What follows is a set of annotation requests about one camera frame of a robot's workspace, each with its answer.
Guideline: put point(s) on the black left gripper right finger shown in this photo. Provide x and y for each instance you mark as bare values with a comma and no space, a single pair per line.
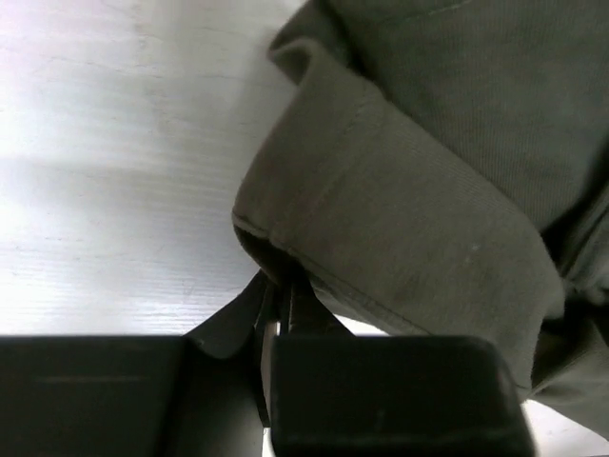
333,393

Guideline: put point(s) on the olive green shorts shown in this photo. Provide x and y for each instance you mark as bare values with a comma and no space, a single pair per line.
443,169

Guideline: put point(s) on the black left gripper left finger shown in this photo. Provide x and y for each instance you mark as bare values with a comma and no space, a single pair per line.
199,394

